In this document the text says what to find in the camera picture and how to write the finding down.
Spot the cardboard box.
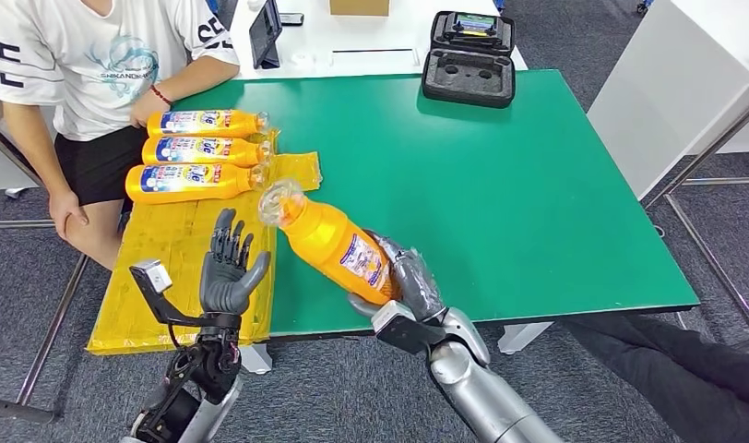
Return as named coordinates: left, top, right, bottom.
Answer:
left=328, top=0, right=391, bottom=18

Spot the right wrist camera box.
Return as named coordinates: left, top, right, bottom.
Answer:
left=372, top=299, right=450, bottom=356

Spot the white table foot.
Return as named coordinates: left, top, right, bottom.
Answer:
left=240, top=341, right=273, bottom=376
left=497, top=322, right=556, bottom=356

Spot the white partition panel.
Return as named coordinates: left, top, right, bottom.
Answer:
left=587, top=0, right=749, bottom=203
left=0, top=91, right=49, bottom=192

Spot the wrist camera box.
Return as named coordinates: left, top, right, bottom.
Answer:
left=129, top=259, right=208, bottom=329
left=372, top=299, right=450, bottom=356

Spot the black remote controller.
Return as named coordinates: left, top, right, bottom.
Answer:
left=445, top=13, right=507, bottom=42

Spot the yellow plastic wrapped board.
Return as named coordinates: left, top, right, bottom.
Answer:
left=87, top=128, right=323, bottom=357

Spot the black tablet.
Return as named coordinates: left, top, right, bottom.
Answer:
left=249, top=0, right=284, bottom=70

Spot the black foam carrying case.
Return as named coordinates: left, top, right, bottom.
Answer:
left=422, top=10, right=517, bottom=110

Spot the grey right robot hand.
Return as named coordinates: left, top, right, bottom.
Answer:
left=348, top=229, right=447, bottom=324

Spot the white table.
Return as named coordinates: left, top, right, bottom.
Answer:
left=229, top=0, right=529, bottom=80

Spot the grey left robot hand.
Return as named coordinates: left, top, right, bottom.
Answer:
left=200, top=208, right=272, bottom=316

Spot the steel tube frame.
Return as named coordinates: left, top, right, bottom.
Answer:
left=0, top=103, right=101, bottom=426
left=642, top=57, right=749, bottom=356

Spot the person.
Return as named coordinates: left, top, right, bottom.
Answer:
left=0, top=0, right=242, bottom=271
left=560, top=315, right=749, bottom=443

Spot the flat white box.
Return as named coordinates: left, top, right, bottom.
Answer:
left=331, top=48, right=422, bottom=67

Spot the orange detergent bottle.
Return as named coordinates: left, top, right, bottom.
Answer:
left=140, top=136, right=273, bottom=168
left=125, top=162, right=268, bottom=205
left=258, top=178, right=403, bottom=307
left=146, top=110, right=272, bottom=140

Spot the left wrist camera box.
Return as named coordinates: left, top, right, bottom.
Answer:
left=129, top=259, right=208, bottom=329

